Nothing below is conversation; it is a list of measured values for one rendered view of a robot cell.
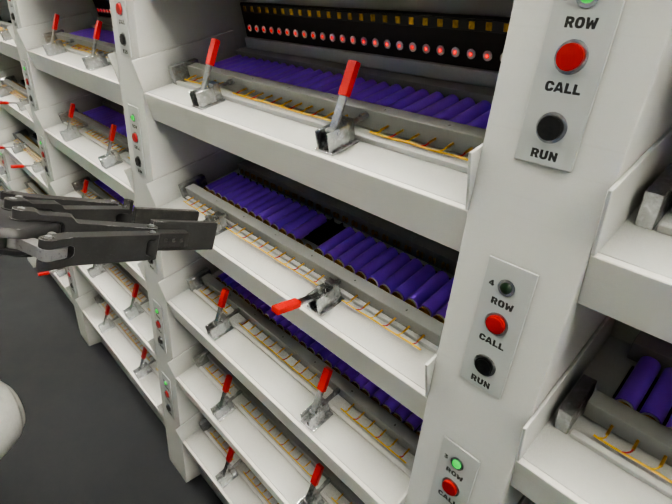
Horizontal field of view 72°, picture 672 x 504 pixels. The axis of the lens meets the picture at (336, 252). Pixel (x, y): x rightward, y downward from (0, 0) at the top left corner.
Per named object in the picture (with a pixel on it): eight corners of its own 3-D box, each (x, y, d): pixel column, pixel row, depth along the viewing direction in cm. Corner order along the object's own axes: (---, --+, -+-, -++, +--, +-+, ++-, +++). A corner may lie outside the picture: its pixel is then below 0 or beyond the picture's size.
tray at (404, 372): (427, 423, 48) (427, 366, 43) (164, 228, 86) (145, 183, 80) (524, 316, 58) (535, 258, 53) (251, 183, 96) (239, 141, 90)
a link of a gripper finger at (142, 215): (132, 237, 46) (129, 234, 47) (195, 237, 51) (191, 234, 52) (136, 208, 45) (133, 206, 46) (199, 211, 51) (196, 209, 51)
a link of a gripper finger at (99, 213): (5, 247, 38) (-2, 241, 38) (130, 238, 47) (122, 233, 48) (9, 201, 37) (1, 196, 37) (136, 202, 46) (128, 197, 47)
